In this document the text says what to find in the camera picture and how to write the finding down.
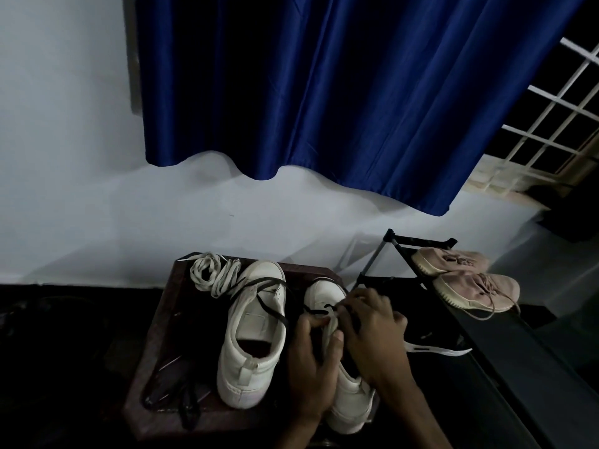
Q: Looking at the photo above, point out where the person's left hand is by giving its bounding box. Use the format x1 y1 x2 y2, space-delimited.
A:
285 314 346 425

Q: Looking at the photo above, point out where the dark brown plastic stool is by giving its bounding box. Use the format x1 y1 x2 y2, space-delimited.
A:
120 251 381 441

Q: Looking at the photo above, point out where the person's right hand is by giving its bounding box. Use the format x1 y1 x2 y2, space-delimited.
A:
336 288 416 396

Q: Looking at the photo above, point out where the white window grille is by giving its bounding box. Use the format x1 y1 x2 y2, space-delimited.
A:
464 36 599 198

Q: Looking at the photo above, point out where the blue curtain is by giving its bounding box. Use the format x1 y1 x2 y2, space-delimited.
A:
134 0 589 218
528 172 599 244

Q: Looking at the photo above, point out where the black sneaker white sole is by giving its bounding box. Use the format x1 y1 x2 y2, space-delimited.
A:
402 328 474 359

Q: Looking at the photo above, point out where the person's right forearm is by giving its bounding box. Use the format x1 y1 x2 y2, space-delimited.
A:
373 376 454 449

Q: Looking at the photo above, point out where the pink sneaker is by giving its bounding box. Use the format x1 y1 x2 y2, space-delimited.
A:
432 270 522 322
410 247 491 278

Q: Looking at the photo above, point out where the black shoe rack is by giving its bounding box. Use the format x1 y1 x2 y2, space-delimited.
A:
349 228 599 449

